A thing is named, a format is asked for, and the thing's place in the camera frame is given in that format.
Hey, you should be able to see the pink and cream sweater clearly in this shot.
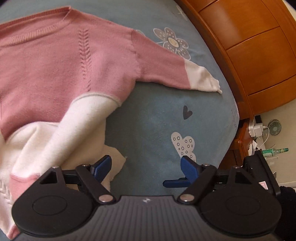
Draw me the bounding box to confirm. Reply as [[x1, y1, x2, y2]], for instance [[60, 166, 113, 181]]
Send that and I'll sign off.
[[1, 6, 221, 239]]

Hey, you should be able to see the black sleeve forearm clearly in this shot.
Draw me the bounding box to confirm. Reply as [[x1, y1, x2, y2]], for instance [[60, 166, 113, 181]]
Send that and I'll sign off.
[[275, 186, 296, 240]]

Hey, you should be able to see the green bottle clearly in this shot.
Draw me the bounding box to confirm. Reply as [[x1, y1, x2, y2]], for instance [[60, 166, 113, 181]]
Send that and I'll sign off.
[[262, 148, 289, 157]]

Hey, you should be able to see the wooden nightstand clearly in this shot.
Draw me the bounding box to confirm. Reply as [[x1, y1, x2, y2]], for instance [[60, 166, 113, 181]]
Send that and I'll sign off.
[[218, 119, 253, 170]]

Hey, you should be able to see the white power strip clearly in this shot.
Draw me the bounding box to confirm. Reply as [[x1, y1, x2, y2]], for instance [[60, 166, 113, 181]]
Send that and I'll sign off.
[[248, 115, 268, 138]]

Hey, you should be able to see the small desk fan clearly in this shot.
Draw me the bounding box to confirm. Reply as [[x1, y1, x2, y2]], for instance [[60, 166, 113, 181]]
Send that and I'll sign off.
[[267, 119, 282, 136]]

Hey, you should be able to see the blue floral bed sheet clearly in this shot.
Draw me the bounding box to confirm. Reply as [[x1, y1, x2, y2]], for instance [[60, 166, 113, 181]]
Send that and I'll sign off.
[[1, 1, 239, 197]]

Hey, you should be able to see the wooden headboard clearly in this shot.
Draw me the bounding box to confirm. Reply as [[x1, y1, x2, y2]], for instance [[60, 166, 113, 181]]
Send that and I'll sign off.
[[178, 0, 295, 119]]

